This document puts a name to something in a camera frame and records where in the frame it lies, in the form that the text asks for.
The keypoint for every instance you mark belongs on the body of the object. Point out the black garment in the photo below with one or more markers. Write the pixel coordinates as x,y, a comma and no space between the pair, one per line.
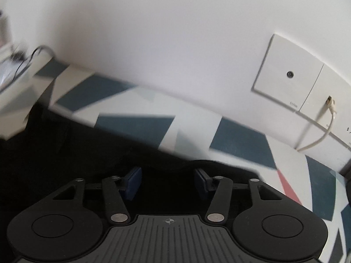
68,164

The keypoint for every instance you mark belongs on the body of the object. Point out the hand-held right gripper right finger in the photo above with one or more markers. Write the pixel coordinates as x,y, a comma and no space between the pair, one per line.
201,182

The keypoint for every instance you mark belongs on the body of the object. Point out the white network wall plate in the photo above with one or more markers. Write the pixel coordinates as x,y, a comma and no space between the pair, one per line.
320,93

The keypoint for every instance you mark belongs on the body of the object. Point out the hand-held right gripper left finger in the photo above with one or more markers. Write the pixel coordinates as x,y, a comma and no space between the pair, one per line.
134,182

